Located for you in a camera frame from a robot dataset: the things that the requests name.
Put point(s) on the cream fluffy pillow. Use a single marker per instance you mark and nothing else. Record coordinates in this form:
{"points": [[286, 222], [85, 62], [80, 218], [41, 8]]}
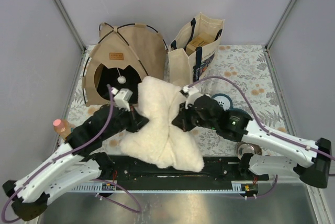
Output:
{"points": [[159, 142]]}

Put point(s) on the cream canvas tote bag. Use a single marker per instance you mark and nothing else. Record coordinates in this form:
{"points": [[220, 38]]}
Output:
{"points": [[186, 69]]}

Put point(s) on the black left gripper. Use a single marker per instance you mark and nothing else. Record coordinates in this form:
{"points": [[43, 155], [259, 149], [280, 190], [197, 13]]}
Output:
{"points": [[137, 121]]}

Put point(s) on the steel pet bowl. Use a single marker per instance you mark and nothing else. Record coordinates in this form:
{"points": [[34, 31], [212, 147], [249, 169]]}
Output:
{"points": [[243, 147]]}

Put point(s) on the floral patterned mat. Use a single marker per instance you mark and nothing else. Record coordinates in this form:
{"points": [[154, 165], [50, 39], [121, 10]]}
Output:
{"points": [[245, 65]]}

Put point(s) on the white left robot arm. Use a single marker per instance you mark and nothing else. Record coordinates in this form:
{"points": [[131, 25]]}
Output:
{"points": [[73, 163]]}

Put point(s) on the pink cap juice bottle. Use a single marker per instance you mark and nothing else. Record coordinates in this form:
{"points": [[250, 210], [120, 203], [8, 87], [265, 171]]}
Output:
{"points": [[63, 128]]}

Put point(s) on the teal double pet bowl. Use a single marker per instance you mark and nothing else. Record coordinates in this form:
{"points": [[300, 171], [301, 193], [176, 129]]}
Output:
{"points": [[226, 103]]}

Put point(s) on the white pompom toy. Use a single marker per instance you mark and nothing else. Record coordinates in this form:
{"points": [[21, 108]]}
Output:
{"points": [[121, 79]]}

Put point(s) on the white slotted cable duct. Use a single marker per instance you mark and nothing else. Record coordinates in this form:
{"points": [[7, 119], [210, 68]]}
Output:
{"points": [[164, 185]]}

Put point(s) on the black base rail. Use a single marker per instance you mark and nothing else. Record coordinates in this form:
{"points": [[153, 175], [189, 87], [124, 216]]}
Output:
{"points": [[125, 168]]}

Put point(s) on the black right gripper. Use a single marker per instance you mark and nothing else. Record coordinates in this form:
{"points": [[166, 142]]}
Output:
{"points": [[181, 121]]}

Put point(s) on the beige fabric pet tent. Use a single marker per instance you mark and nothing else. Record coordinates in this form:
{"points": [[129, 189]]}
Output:
{"points": [[125, 61]]}

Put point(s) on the brown cardboard box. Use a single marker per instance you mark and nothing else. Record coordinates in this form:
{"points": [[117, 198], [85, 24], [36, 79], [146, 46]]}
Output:
{"points": [[199, 41]]}

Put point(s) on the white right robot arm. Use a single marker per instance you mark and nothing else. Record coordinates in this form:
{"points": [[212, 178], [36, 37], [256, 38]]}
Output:
{"points": [[304, 159]]}

